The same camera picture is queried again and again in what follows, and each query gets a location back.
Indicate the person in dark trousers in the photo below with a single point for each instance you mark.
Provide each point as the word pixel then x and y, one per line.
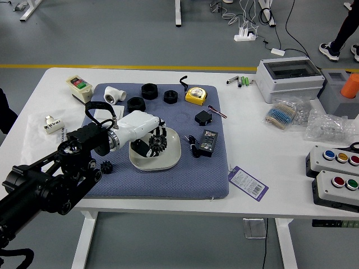
pixel 346 30

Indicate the white wall switch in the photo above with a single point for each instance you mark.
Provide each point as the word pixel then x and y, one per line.
pixel 119 110

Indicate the yellow tape measure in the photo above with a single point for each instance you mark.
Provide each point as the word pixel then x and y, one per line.
pixel 196 95

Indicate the black digital display module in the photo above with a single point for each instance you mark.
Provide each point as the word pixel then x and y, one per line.
pixel 208 141

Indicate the black scissors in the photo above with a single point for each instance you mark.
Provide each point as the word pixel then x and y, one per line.
pixel 354 147

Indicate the white power strip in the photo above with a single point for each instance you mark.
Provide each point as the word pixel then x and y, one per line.
pixel 244 37

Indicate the small black hex nut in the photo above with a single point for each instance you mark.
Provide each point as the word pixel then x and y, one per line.
pixel 170 97

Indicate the black table control panel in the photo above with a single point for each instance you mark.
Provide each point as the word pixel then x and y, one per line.
pixel 333 223

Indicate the grey electrical enclosure box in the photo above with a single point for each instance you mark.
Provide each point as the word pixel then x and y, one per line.
pixel 291 84

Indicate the big black gear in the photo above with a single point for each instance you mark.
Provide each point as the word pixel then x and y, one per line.
pixel 157 143

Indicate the clear bag of screws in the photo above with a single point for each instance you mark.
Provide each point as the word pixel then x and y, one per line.
pixel 303 110

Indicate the small white labelled block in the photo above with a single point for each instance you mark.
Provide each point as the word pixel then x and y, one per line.
pixel 54 126

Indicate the small black gear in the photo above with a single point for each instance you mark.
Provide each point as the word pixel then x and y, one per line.
pixel 106 167

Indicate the white power adapter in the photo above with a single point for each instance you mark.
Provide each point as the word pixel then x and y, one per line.
pixel 277 51

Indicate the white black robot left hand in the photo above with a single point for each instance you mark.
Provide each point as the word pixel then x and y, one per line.
pixel 137 123

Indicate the beige red-green switch box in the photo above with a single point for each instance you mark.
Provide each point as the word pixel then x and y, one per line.
pixel 81 92

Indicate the blue-grey cushion mat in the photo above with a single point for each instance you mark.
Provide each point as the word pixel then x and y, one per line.
pixel 154 185

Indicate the purple barcode tag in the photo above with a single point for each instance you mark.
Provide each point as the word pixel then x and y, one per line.
pixel 246 183

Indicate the white upright desk leg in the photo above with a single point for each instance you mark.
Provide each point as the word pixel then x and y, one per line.
pixel 178 14

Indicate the orange cylinder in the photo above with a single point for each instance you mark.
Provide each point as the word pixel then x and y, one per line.
pixel 350 87

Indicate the grey foam block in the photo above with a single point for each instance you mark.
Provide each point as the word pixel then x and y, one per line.
pixel 336 103

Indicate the bag of blue resistors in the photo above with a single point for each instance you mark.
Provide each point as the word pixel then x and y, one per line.
pixel 280 113

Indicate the white slanted desk foot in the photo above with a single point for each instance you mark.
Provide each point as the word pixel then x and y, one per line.
pixel 28 9

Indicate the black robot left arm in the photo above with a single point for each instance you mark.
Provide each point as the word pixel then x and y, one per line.
pixel 42 185

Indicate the two-button control box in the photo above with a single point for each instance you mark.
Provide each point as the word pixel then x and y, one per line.
pixel 328 192

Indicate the black marker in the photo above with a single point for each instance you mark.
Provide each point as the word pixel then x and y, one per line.
pixel 240 82

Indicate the white table leg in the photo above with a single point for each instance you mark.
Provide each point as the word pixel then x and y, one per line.
pixel 286 243
pixel 84 241

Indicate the big black hex nut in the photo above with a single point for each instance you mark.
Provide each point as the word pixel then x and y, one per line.
pixel 149 91
pixel 136 104

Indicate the white pipe tee fitting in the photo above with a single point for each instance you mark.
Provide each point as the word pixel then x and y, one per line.
pixel 112 93

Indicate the white square plate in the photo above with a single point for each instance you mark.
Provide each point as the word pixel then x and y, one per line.
pixel 171 158

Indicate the three-button control box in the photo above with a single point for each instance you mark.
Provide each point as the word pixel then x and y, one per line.
pixel 319 165

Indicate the bubble wrap bag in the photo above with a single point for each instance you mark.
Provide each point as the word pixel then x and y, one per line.
pixel 328 127

